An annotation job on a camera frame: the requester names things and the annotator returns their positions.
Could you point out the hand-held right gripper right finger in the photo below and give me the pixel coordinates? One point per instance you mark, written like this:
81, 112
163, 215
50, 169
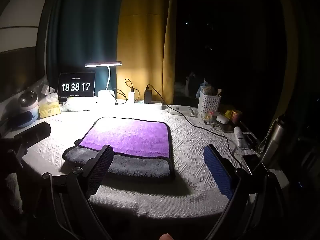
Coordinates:
218, 172

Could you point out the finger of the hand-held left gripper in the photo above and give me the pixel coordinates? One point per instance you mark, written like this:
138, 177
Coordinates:
35, 133

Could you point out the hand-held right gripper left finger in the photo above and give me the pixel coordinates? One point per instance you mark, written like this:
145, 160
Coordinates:
101, 166

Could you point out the purple and grey towel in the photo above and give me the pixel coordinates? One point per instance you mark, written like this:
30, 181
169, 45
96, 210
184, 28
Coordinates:
130, 135

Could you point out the person's right hand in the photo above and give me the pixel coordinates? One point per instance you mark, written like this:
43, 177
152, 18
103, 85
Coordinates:
166, 237

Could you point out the dark blue round cushion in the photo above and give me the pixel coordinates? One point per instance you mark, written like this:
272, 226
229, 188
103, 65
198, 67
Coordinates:
22, 120

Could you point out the yellow tissue box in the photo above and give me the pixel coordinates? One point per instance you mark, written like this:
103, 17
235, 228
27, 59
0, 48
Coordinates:
50, 109

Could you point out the black phone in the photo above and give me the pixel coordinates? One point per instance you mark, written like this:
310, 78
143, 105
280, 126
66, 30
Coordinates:
252, 162

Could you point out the white textured tablecloth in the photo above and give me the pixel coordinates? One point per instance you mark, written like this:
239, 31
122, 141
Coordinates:
195, 142

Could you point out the white tube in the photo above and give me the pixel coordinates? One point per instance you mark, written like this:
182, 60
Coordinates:
240, 137

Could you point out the white plastic bag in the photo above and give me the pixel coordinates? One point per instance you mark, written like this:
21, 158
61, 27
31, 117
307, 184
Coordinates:
75, 104

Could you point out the white earbud case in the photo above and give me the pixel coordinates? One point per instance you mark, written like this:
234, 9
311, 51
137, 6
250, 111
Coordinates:
222, 119

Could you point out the small clear box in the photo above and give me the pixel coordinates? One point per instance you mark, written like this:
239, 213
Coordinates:
209, 118

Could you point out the black tablet clock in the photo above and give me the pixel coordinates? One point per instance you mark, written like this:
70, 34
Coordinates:
75, 87

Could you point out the stainless steel bottle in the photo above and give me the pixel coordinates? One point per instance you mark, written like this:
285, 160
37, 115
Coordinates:
275, 136

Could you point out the white perforated basket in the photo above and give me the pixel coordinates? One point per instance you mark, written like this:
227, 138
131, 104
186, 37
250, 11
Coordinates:
208, 103

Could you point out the white wet wipes pack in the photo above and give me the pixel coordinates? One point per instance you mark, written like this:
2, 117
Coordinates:
181, 110

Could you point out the white charger plug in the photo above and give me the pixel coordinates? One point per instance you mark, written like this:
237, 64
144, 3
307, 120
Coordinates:
131, 96

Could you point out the white power strip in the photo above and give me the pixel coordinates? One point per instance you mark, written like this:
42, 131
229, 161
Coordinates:
152, 105

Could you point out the wooden spoon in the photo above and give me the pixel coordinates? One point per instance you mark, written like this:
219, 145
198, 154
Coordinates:
219, 91

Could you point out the black power adapter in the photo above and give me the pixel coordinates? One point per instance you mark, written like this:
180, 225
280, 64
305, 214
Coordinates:
148, 95

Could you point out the small tissue packet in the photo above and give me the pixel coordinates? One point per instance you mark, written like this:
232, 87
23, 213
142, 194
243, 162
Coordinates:
206, 87

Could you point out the white desk lamp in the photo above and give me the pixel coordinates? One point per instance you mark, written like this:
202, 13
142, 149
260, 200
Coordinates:
103, 64

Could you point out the teal curtain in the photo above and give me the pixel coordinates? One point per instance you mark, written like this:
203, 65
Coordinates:
82, 30

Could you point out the yellow curtain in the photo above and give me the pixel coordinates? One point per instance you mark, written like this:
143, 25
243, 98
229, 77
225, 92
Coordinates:
145, 35

